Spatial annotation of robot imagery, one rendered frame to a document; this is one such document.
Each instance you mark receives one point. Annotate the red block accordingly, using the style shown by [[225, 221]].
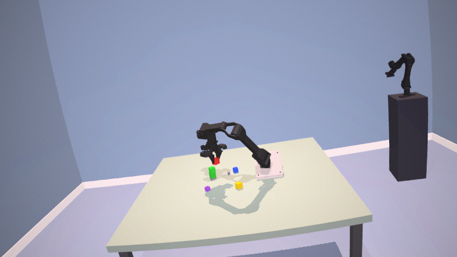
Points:
[[216, 161]]

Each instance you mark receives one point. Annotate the yellow block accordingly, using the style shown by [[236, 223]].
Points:
[[239, 185]]

